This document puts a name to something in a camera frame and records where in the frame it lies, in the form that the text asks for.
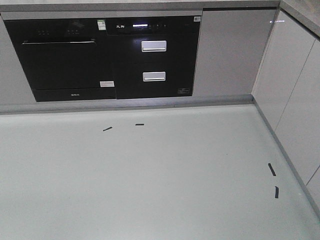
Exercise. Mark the grey cabinet panel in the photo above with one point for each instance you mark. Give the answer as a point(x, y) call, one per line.
point(230, 49)

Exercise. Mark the black built-in dishwasher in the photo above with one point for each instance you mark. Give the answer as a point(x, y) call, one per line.
point(63, 59)

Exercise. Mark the black drawer sterilizer cabinet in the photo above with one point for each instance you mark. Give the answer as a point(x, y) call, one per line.
point(153, 57)

